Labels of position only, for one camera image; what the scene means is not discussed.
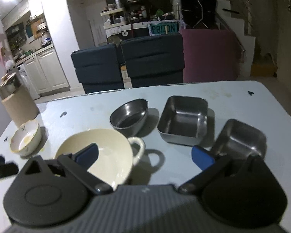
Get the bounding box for cream ceramic bowl with handles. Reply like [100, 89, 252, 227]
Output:
[54, 129, 146, 190]

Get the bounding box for large square steel container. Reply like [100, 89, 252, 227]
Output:
[157, 96, 208, 146]

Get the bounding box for round stainless steel bowl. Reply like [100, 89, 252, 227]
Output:
[109, 98, 149, 137]

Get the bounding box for small square steel container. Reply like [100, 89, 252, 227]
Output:
[210, 119, 267, 160]

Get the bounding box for small floral ceramic bowl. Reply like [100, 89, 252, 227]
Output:
[10, 120, 42, 157]

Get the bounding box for beige ribbed canister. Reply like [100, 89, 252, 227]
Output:
[0, 73, 39, 128]

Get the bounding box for white kitchen cabinets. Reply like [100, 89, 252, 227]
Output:
[17, 45, 70, 99]

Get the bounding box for left dark blue chair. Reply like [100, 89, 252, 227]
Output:
[71, 44, 124, 94]

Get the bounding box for dark blue chair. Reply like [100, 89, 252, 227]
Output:
[121, 33, 185, 88]
[71, 44, 124, 94]

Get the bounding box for maroon armchair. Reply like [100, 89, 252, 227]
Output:
[180, 29, 241, 83]

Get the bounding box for right dark blue chair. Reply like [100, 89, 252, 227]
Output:
[121, 33, 185, 88]

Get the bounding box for teal poizon sign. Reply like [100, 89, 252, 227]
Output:
[148, 21, 179, 36]

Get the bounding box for cluttered white shelf unit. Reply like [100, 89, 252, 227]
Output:
[101, 0, 180, 45]

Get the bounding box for black jacket with white piping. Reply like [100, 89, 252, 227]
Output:
[181, 0, 217, 29]

